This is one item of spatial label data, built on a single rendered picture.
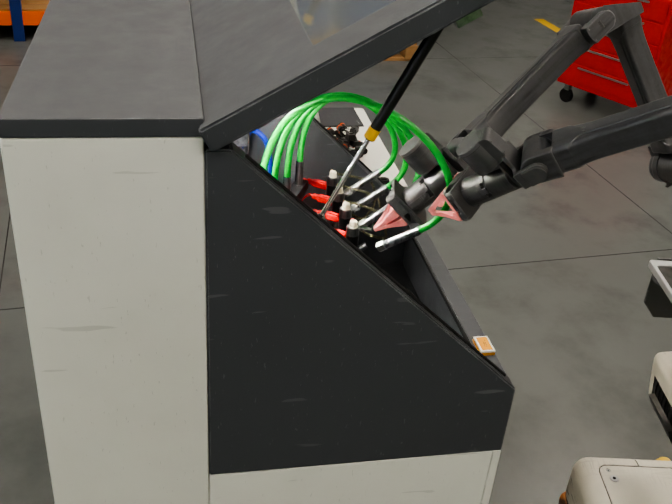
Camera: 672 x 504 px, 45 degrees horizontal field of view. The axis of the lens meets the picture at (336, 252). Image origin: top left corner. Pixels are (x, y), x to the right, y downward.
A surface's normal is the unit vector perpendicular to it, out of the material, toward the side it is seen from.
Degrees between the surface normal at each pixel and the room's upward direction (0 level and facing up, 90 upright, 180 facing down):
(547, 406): 0
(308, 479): 90
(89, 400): 90
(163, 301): 90
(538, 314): 0
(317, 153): 90
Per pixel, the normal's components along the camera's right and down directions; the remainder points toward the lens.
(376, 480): 0.18, 0.51
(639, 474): 0.07, -0.86
